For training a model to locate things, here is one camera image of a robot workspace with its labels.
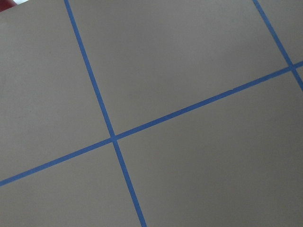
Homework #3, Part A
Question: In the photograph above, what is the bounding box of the brown paper table cover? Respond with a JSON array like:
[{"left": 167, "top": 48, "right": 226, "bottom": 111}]
[{"left": 0, "top": 0, "right": 303, "bottom": 227}]

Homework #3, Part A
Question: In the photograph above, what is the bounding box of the crossing blue tape line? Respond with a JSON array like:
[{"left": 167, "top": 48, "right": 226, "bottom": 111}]
[{"left": 64, "top": 0, "right": 147, "bottom": 227}]

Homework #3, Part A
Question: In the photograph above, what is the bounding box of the long blue tape line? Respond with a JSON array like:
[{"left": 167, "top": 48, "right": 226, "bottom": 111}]
[{"left": 0, "top": 61, "right": 303, "bottom": 186}]

